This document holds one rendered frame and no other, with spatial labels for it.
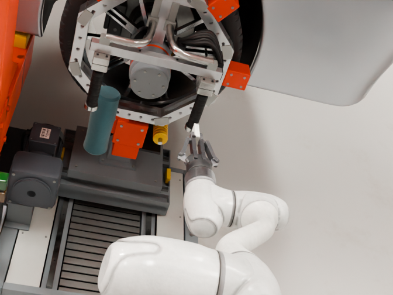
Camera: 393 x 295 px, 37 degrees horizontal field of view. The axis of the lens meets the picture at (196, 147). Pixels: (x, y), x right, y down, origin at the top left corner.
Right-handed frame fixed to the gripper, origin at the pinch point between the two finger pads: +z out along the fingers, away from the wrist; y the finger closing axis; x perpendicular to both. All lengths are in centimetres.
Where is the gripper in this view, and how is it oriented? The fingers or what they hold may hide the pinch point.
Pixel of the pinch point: (196, 133)
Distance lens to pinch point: 187.1
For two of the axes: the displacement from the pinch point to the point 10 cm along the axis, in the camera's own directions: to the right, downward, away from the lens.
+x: 2.8, -7.6, -5.9
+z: -0.5, -6.3, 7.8
